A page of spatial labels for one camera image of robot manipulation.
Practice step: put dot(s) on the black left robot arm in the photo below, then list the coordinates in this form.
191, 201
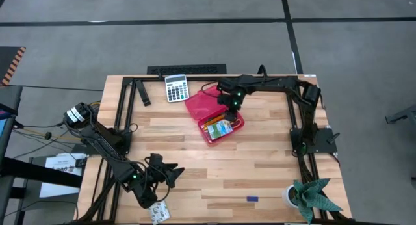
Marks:
97, 137

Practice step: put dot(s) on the green patterned white notepad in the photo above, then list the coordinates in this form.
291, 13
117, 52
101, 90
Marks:
160, 212

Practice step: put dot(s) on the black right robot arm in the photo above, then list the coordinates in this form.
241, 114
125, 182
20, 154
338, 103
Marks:
276, 83

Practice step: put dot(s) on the black metal table frame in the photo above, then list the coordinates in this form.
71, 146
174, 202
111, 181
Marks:
201, 78

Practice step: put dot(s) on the blue eraser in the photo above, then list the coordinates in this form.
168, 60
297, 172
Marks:
252, 199

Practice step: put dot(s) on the black yellow hazard mat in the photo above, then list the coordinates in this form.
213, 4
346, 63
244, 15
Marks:
8, 64

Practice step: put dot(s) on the pink plastic pencil case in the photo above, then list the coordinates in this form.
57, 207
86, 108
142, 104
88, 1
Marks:
203, 104

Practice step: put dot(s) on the grey desk calculator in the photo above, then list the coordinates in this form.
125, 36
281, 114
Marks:
177, 88

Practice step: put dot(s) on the green crayon box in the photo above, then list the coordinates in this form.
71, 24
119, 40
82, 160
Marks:
221, 129

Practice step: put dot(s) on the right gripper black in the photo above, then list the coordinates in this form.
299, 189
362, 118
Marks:
231, 99

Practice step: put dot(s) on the white plant pot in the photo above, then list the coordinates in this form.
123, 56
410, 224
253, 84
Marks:
286, 197

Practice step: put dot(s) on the white paper box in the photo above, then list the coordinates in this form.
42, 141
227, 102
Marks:
61, 160

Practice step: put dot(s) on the black bracket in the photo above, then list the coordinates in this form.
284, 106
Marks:
143, 92

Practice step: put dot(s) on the black floor vent grate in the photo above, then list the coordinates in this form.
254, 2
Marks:
187, 69

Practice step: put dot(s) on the green leafy plant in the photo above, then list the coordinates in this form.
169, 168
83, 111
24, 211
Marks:
308, 195

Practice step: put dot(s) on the black metal beam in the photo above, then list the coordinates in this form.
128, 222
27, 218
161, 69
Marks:
32, 173

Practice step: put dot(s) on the black monitor with blue screen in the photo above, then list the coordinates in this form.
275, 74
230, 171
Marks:
9, 98

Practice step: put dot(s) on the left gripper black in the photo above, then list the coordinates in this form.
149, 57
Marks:
157, 168

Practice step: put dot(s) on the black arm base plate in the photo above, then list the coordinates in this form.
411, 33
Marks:
81, 149
325, 143

